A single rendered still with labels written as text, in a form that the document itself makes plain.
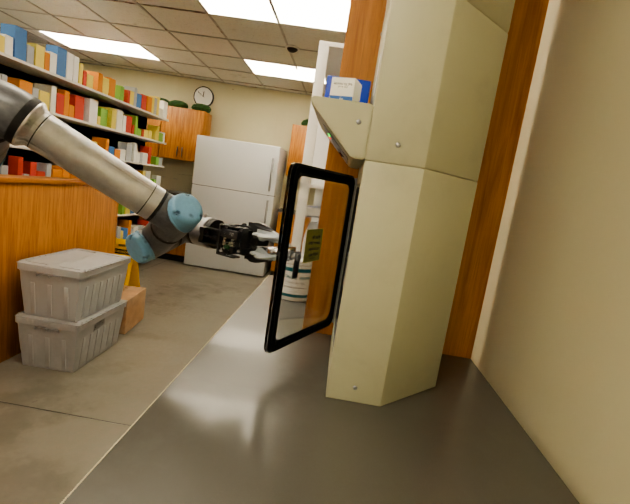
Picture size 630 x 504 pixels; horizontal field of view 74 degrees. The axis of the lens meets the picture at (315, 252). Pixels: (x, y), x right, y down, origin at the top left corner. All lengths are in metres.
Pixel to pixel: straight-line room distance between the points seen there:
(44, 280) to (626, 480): 2.80
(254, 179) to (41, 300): 3.48
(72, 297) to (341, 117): 2.35
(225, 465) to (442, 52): 0.75
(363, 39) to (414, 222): 0.59
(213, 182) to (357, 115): 5.20
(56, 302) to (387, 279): 2.43
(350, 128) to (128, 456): 0.63
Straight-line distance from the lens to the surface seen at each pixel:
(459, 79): 0.88
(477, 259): 1.23
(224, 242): 0.98
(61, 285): 2.92
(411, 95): 0.82
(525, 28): 1.31
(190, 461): 0.69
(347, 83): 0.90
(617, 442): 0.82
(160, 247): 1.01
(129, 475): 0.67
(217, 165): 5.94
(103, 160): 0.92
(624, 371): 0.81
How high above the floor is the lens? 1.35
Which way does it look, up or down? 9 degrees down
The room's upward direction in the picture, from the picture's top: 9 degrees clockwise
